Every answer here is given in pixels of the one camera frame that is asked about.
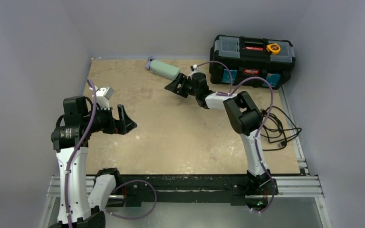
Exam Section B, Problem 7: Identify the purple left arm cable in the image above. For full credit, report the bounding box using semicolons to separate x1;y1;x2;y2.
63;78;158;228

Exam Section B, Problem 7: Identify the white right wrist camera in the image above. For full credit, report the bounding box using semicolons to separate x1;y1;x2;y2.
188;64;199;77

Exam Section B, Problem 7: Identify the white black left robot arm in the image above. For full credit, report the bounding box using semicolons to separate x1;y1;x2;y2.
51;95;137;228

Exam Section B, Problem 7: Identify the aluminium rail frame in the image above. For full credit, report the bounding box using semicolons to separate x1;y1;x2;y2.
48;86;324;228

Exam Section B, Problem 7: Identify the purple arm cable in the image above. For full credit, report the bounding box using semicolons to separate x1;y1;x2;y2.
63;78;158;228
192;60;278;215

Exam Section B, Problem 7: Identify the mint green umbrella sleeve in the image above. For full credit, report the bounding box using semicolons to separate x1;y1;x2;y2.
149;60;180;80

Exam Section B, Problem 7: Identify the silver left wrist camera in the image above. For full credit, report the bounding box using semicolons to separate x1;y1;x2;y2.
95;86;114;110

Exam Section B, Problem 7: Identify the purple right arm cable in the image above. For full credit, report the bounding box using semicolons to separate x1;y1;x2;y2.
192;60;278;215

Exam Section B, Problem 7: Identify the yellow tape measure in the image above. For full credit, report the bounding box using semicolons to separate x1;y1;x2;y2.
266;43;281;55

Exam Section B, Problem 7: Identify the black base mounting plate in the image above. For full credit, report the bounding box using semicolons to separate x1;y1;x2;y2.
113;174;273;209

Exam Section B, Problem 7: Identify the lavender umbrella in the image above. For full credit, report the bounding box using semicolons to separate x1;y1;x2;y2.
145;57;154;70

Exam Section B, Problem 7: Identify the black cable on table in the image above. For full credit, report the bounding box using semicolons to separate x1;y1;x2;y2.
259;106;303;152

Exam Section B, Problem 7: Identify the black toolbox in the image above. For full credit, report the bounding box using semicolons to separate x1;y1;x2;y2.
209;35;296;90

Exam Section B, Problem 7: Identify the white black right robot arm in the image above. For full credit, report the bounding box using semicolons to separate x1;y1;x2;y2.
165;73;278;196

